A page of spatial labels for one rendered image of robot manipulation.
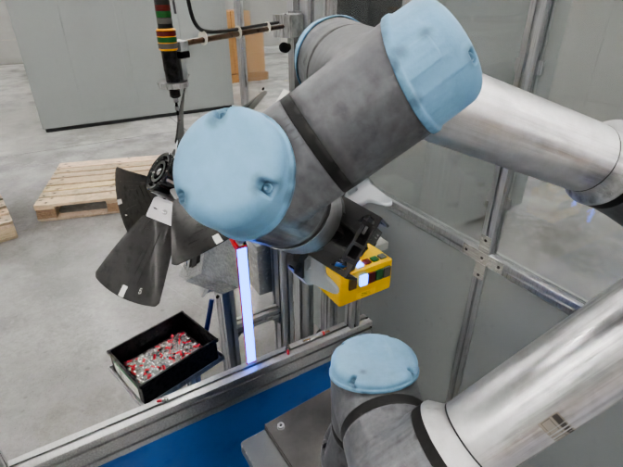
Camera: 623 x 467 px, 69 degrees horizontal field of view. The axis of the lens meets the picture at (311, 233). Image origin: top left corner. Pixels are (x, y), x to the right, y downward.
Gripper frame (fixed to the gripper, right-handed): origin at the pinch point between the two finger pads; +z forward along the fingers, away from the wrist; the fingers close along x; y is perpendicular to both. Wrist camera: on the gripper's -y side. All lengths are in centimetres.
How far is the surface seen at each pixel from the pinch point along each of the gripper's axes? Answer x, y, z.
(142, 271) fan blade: -37, -55, 46
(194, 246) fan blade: -20, -37, 33
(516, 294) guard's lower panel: 10, 31, 78
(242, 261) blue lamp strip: -16.1, -23.1, 29.6
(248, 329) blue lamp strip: -30, -18, 41
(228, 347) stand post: -57, -40, 94
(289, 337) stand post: -47, -28, 117
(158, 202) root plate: -19, -63, 48
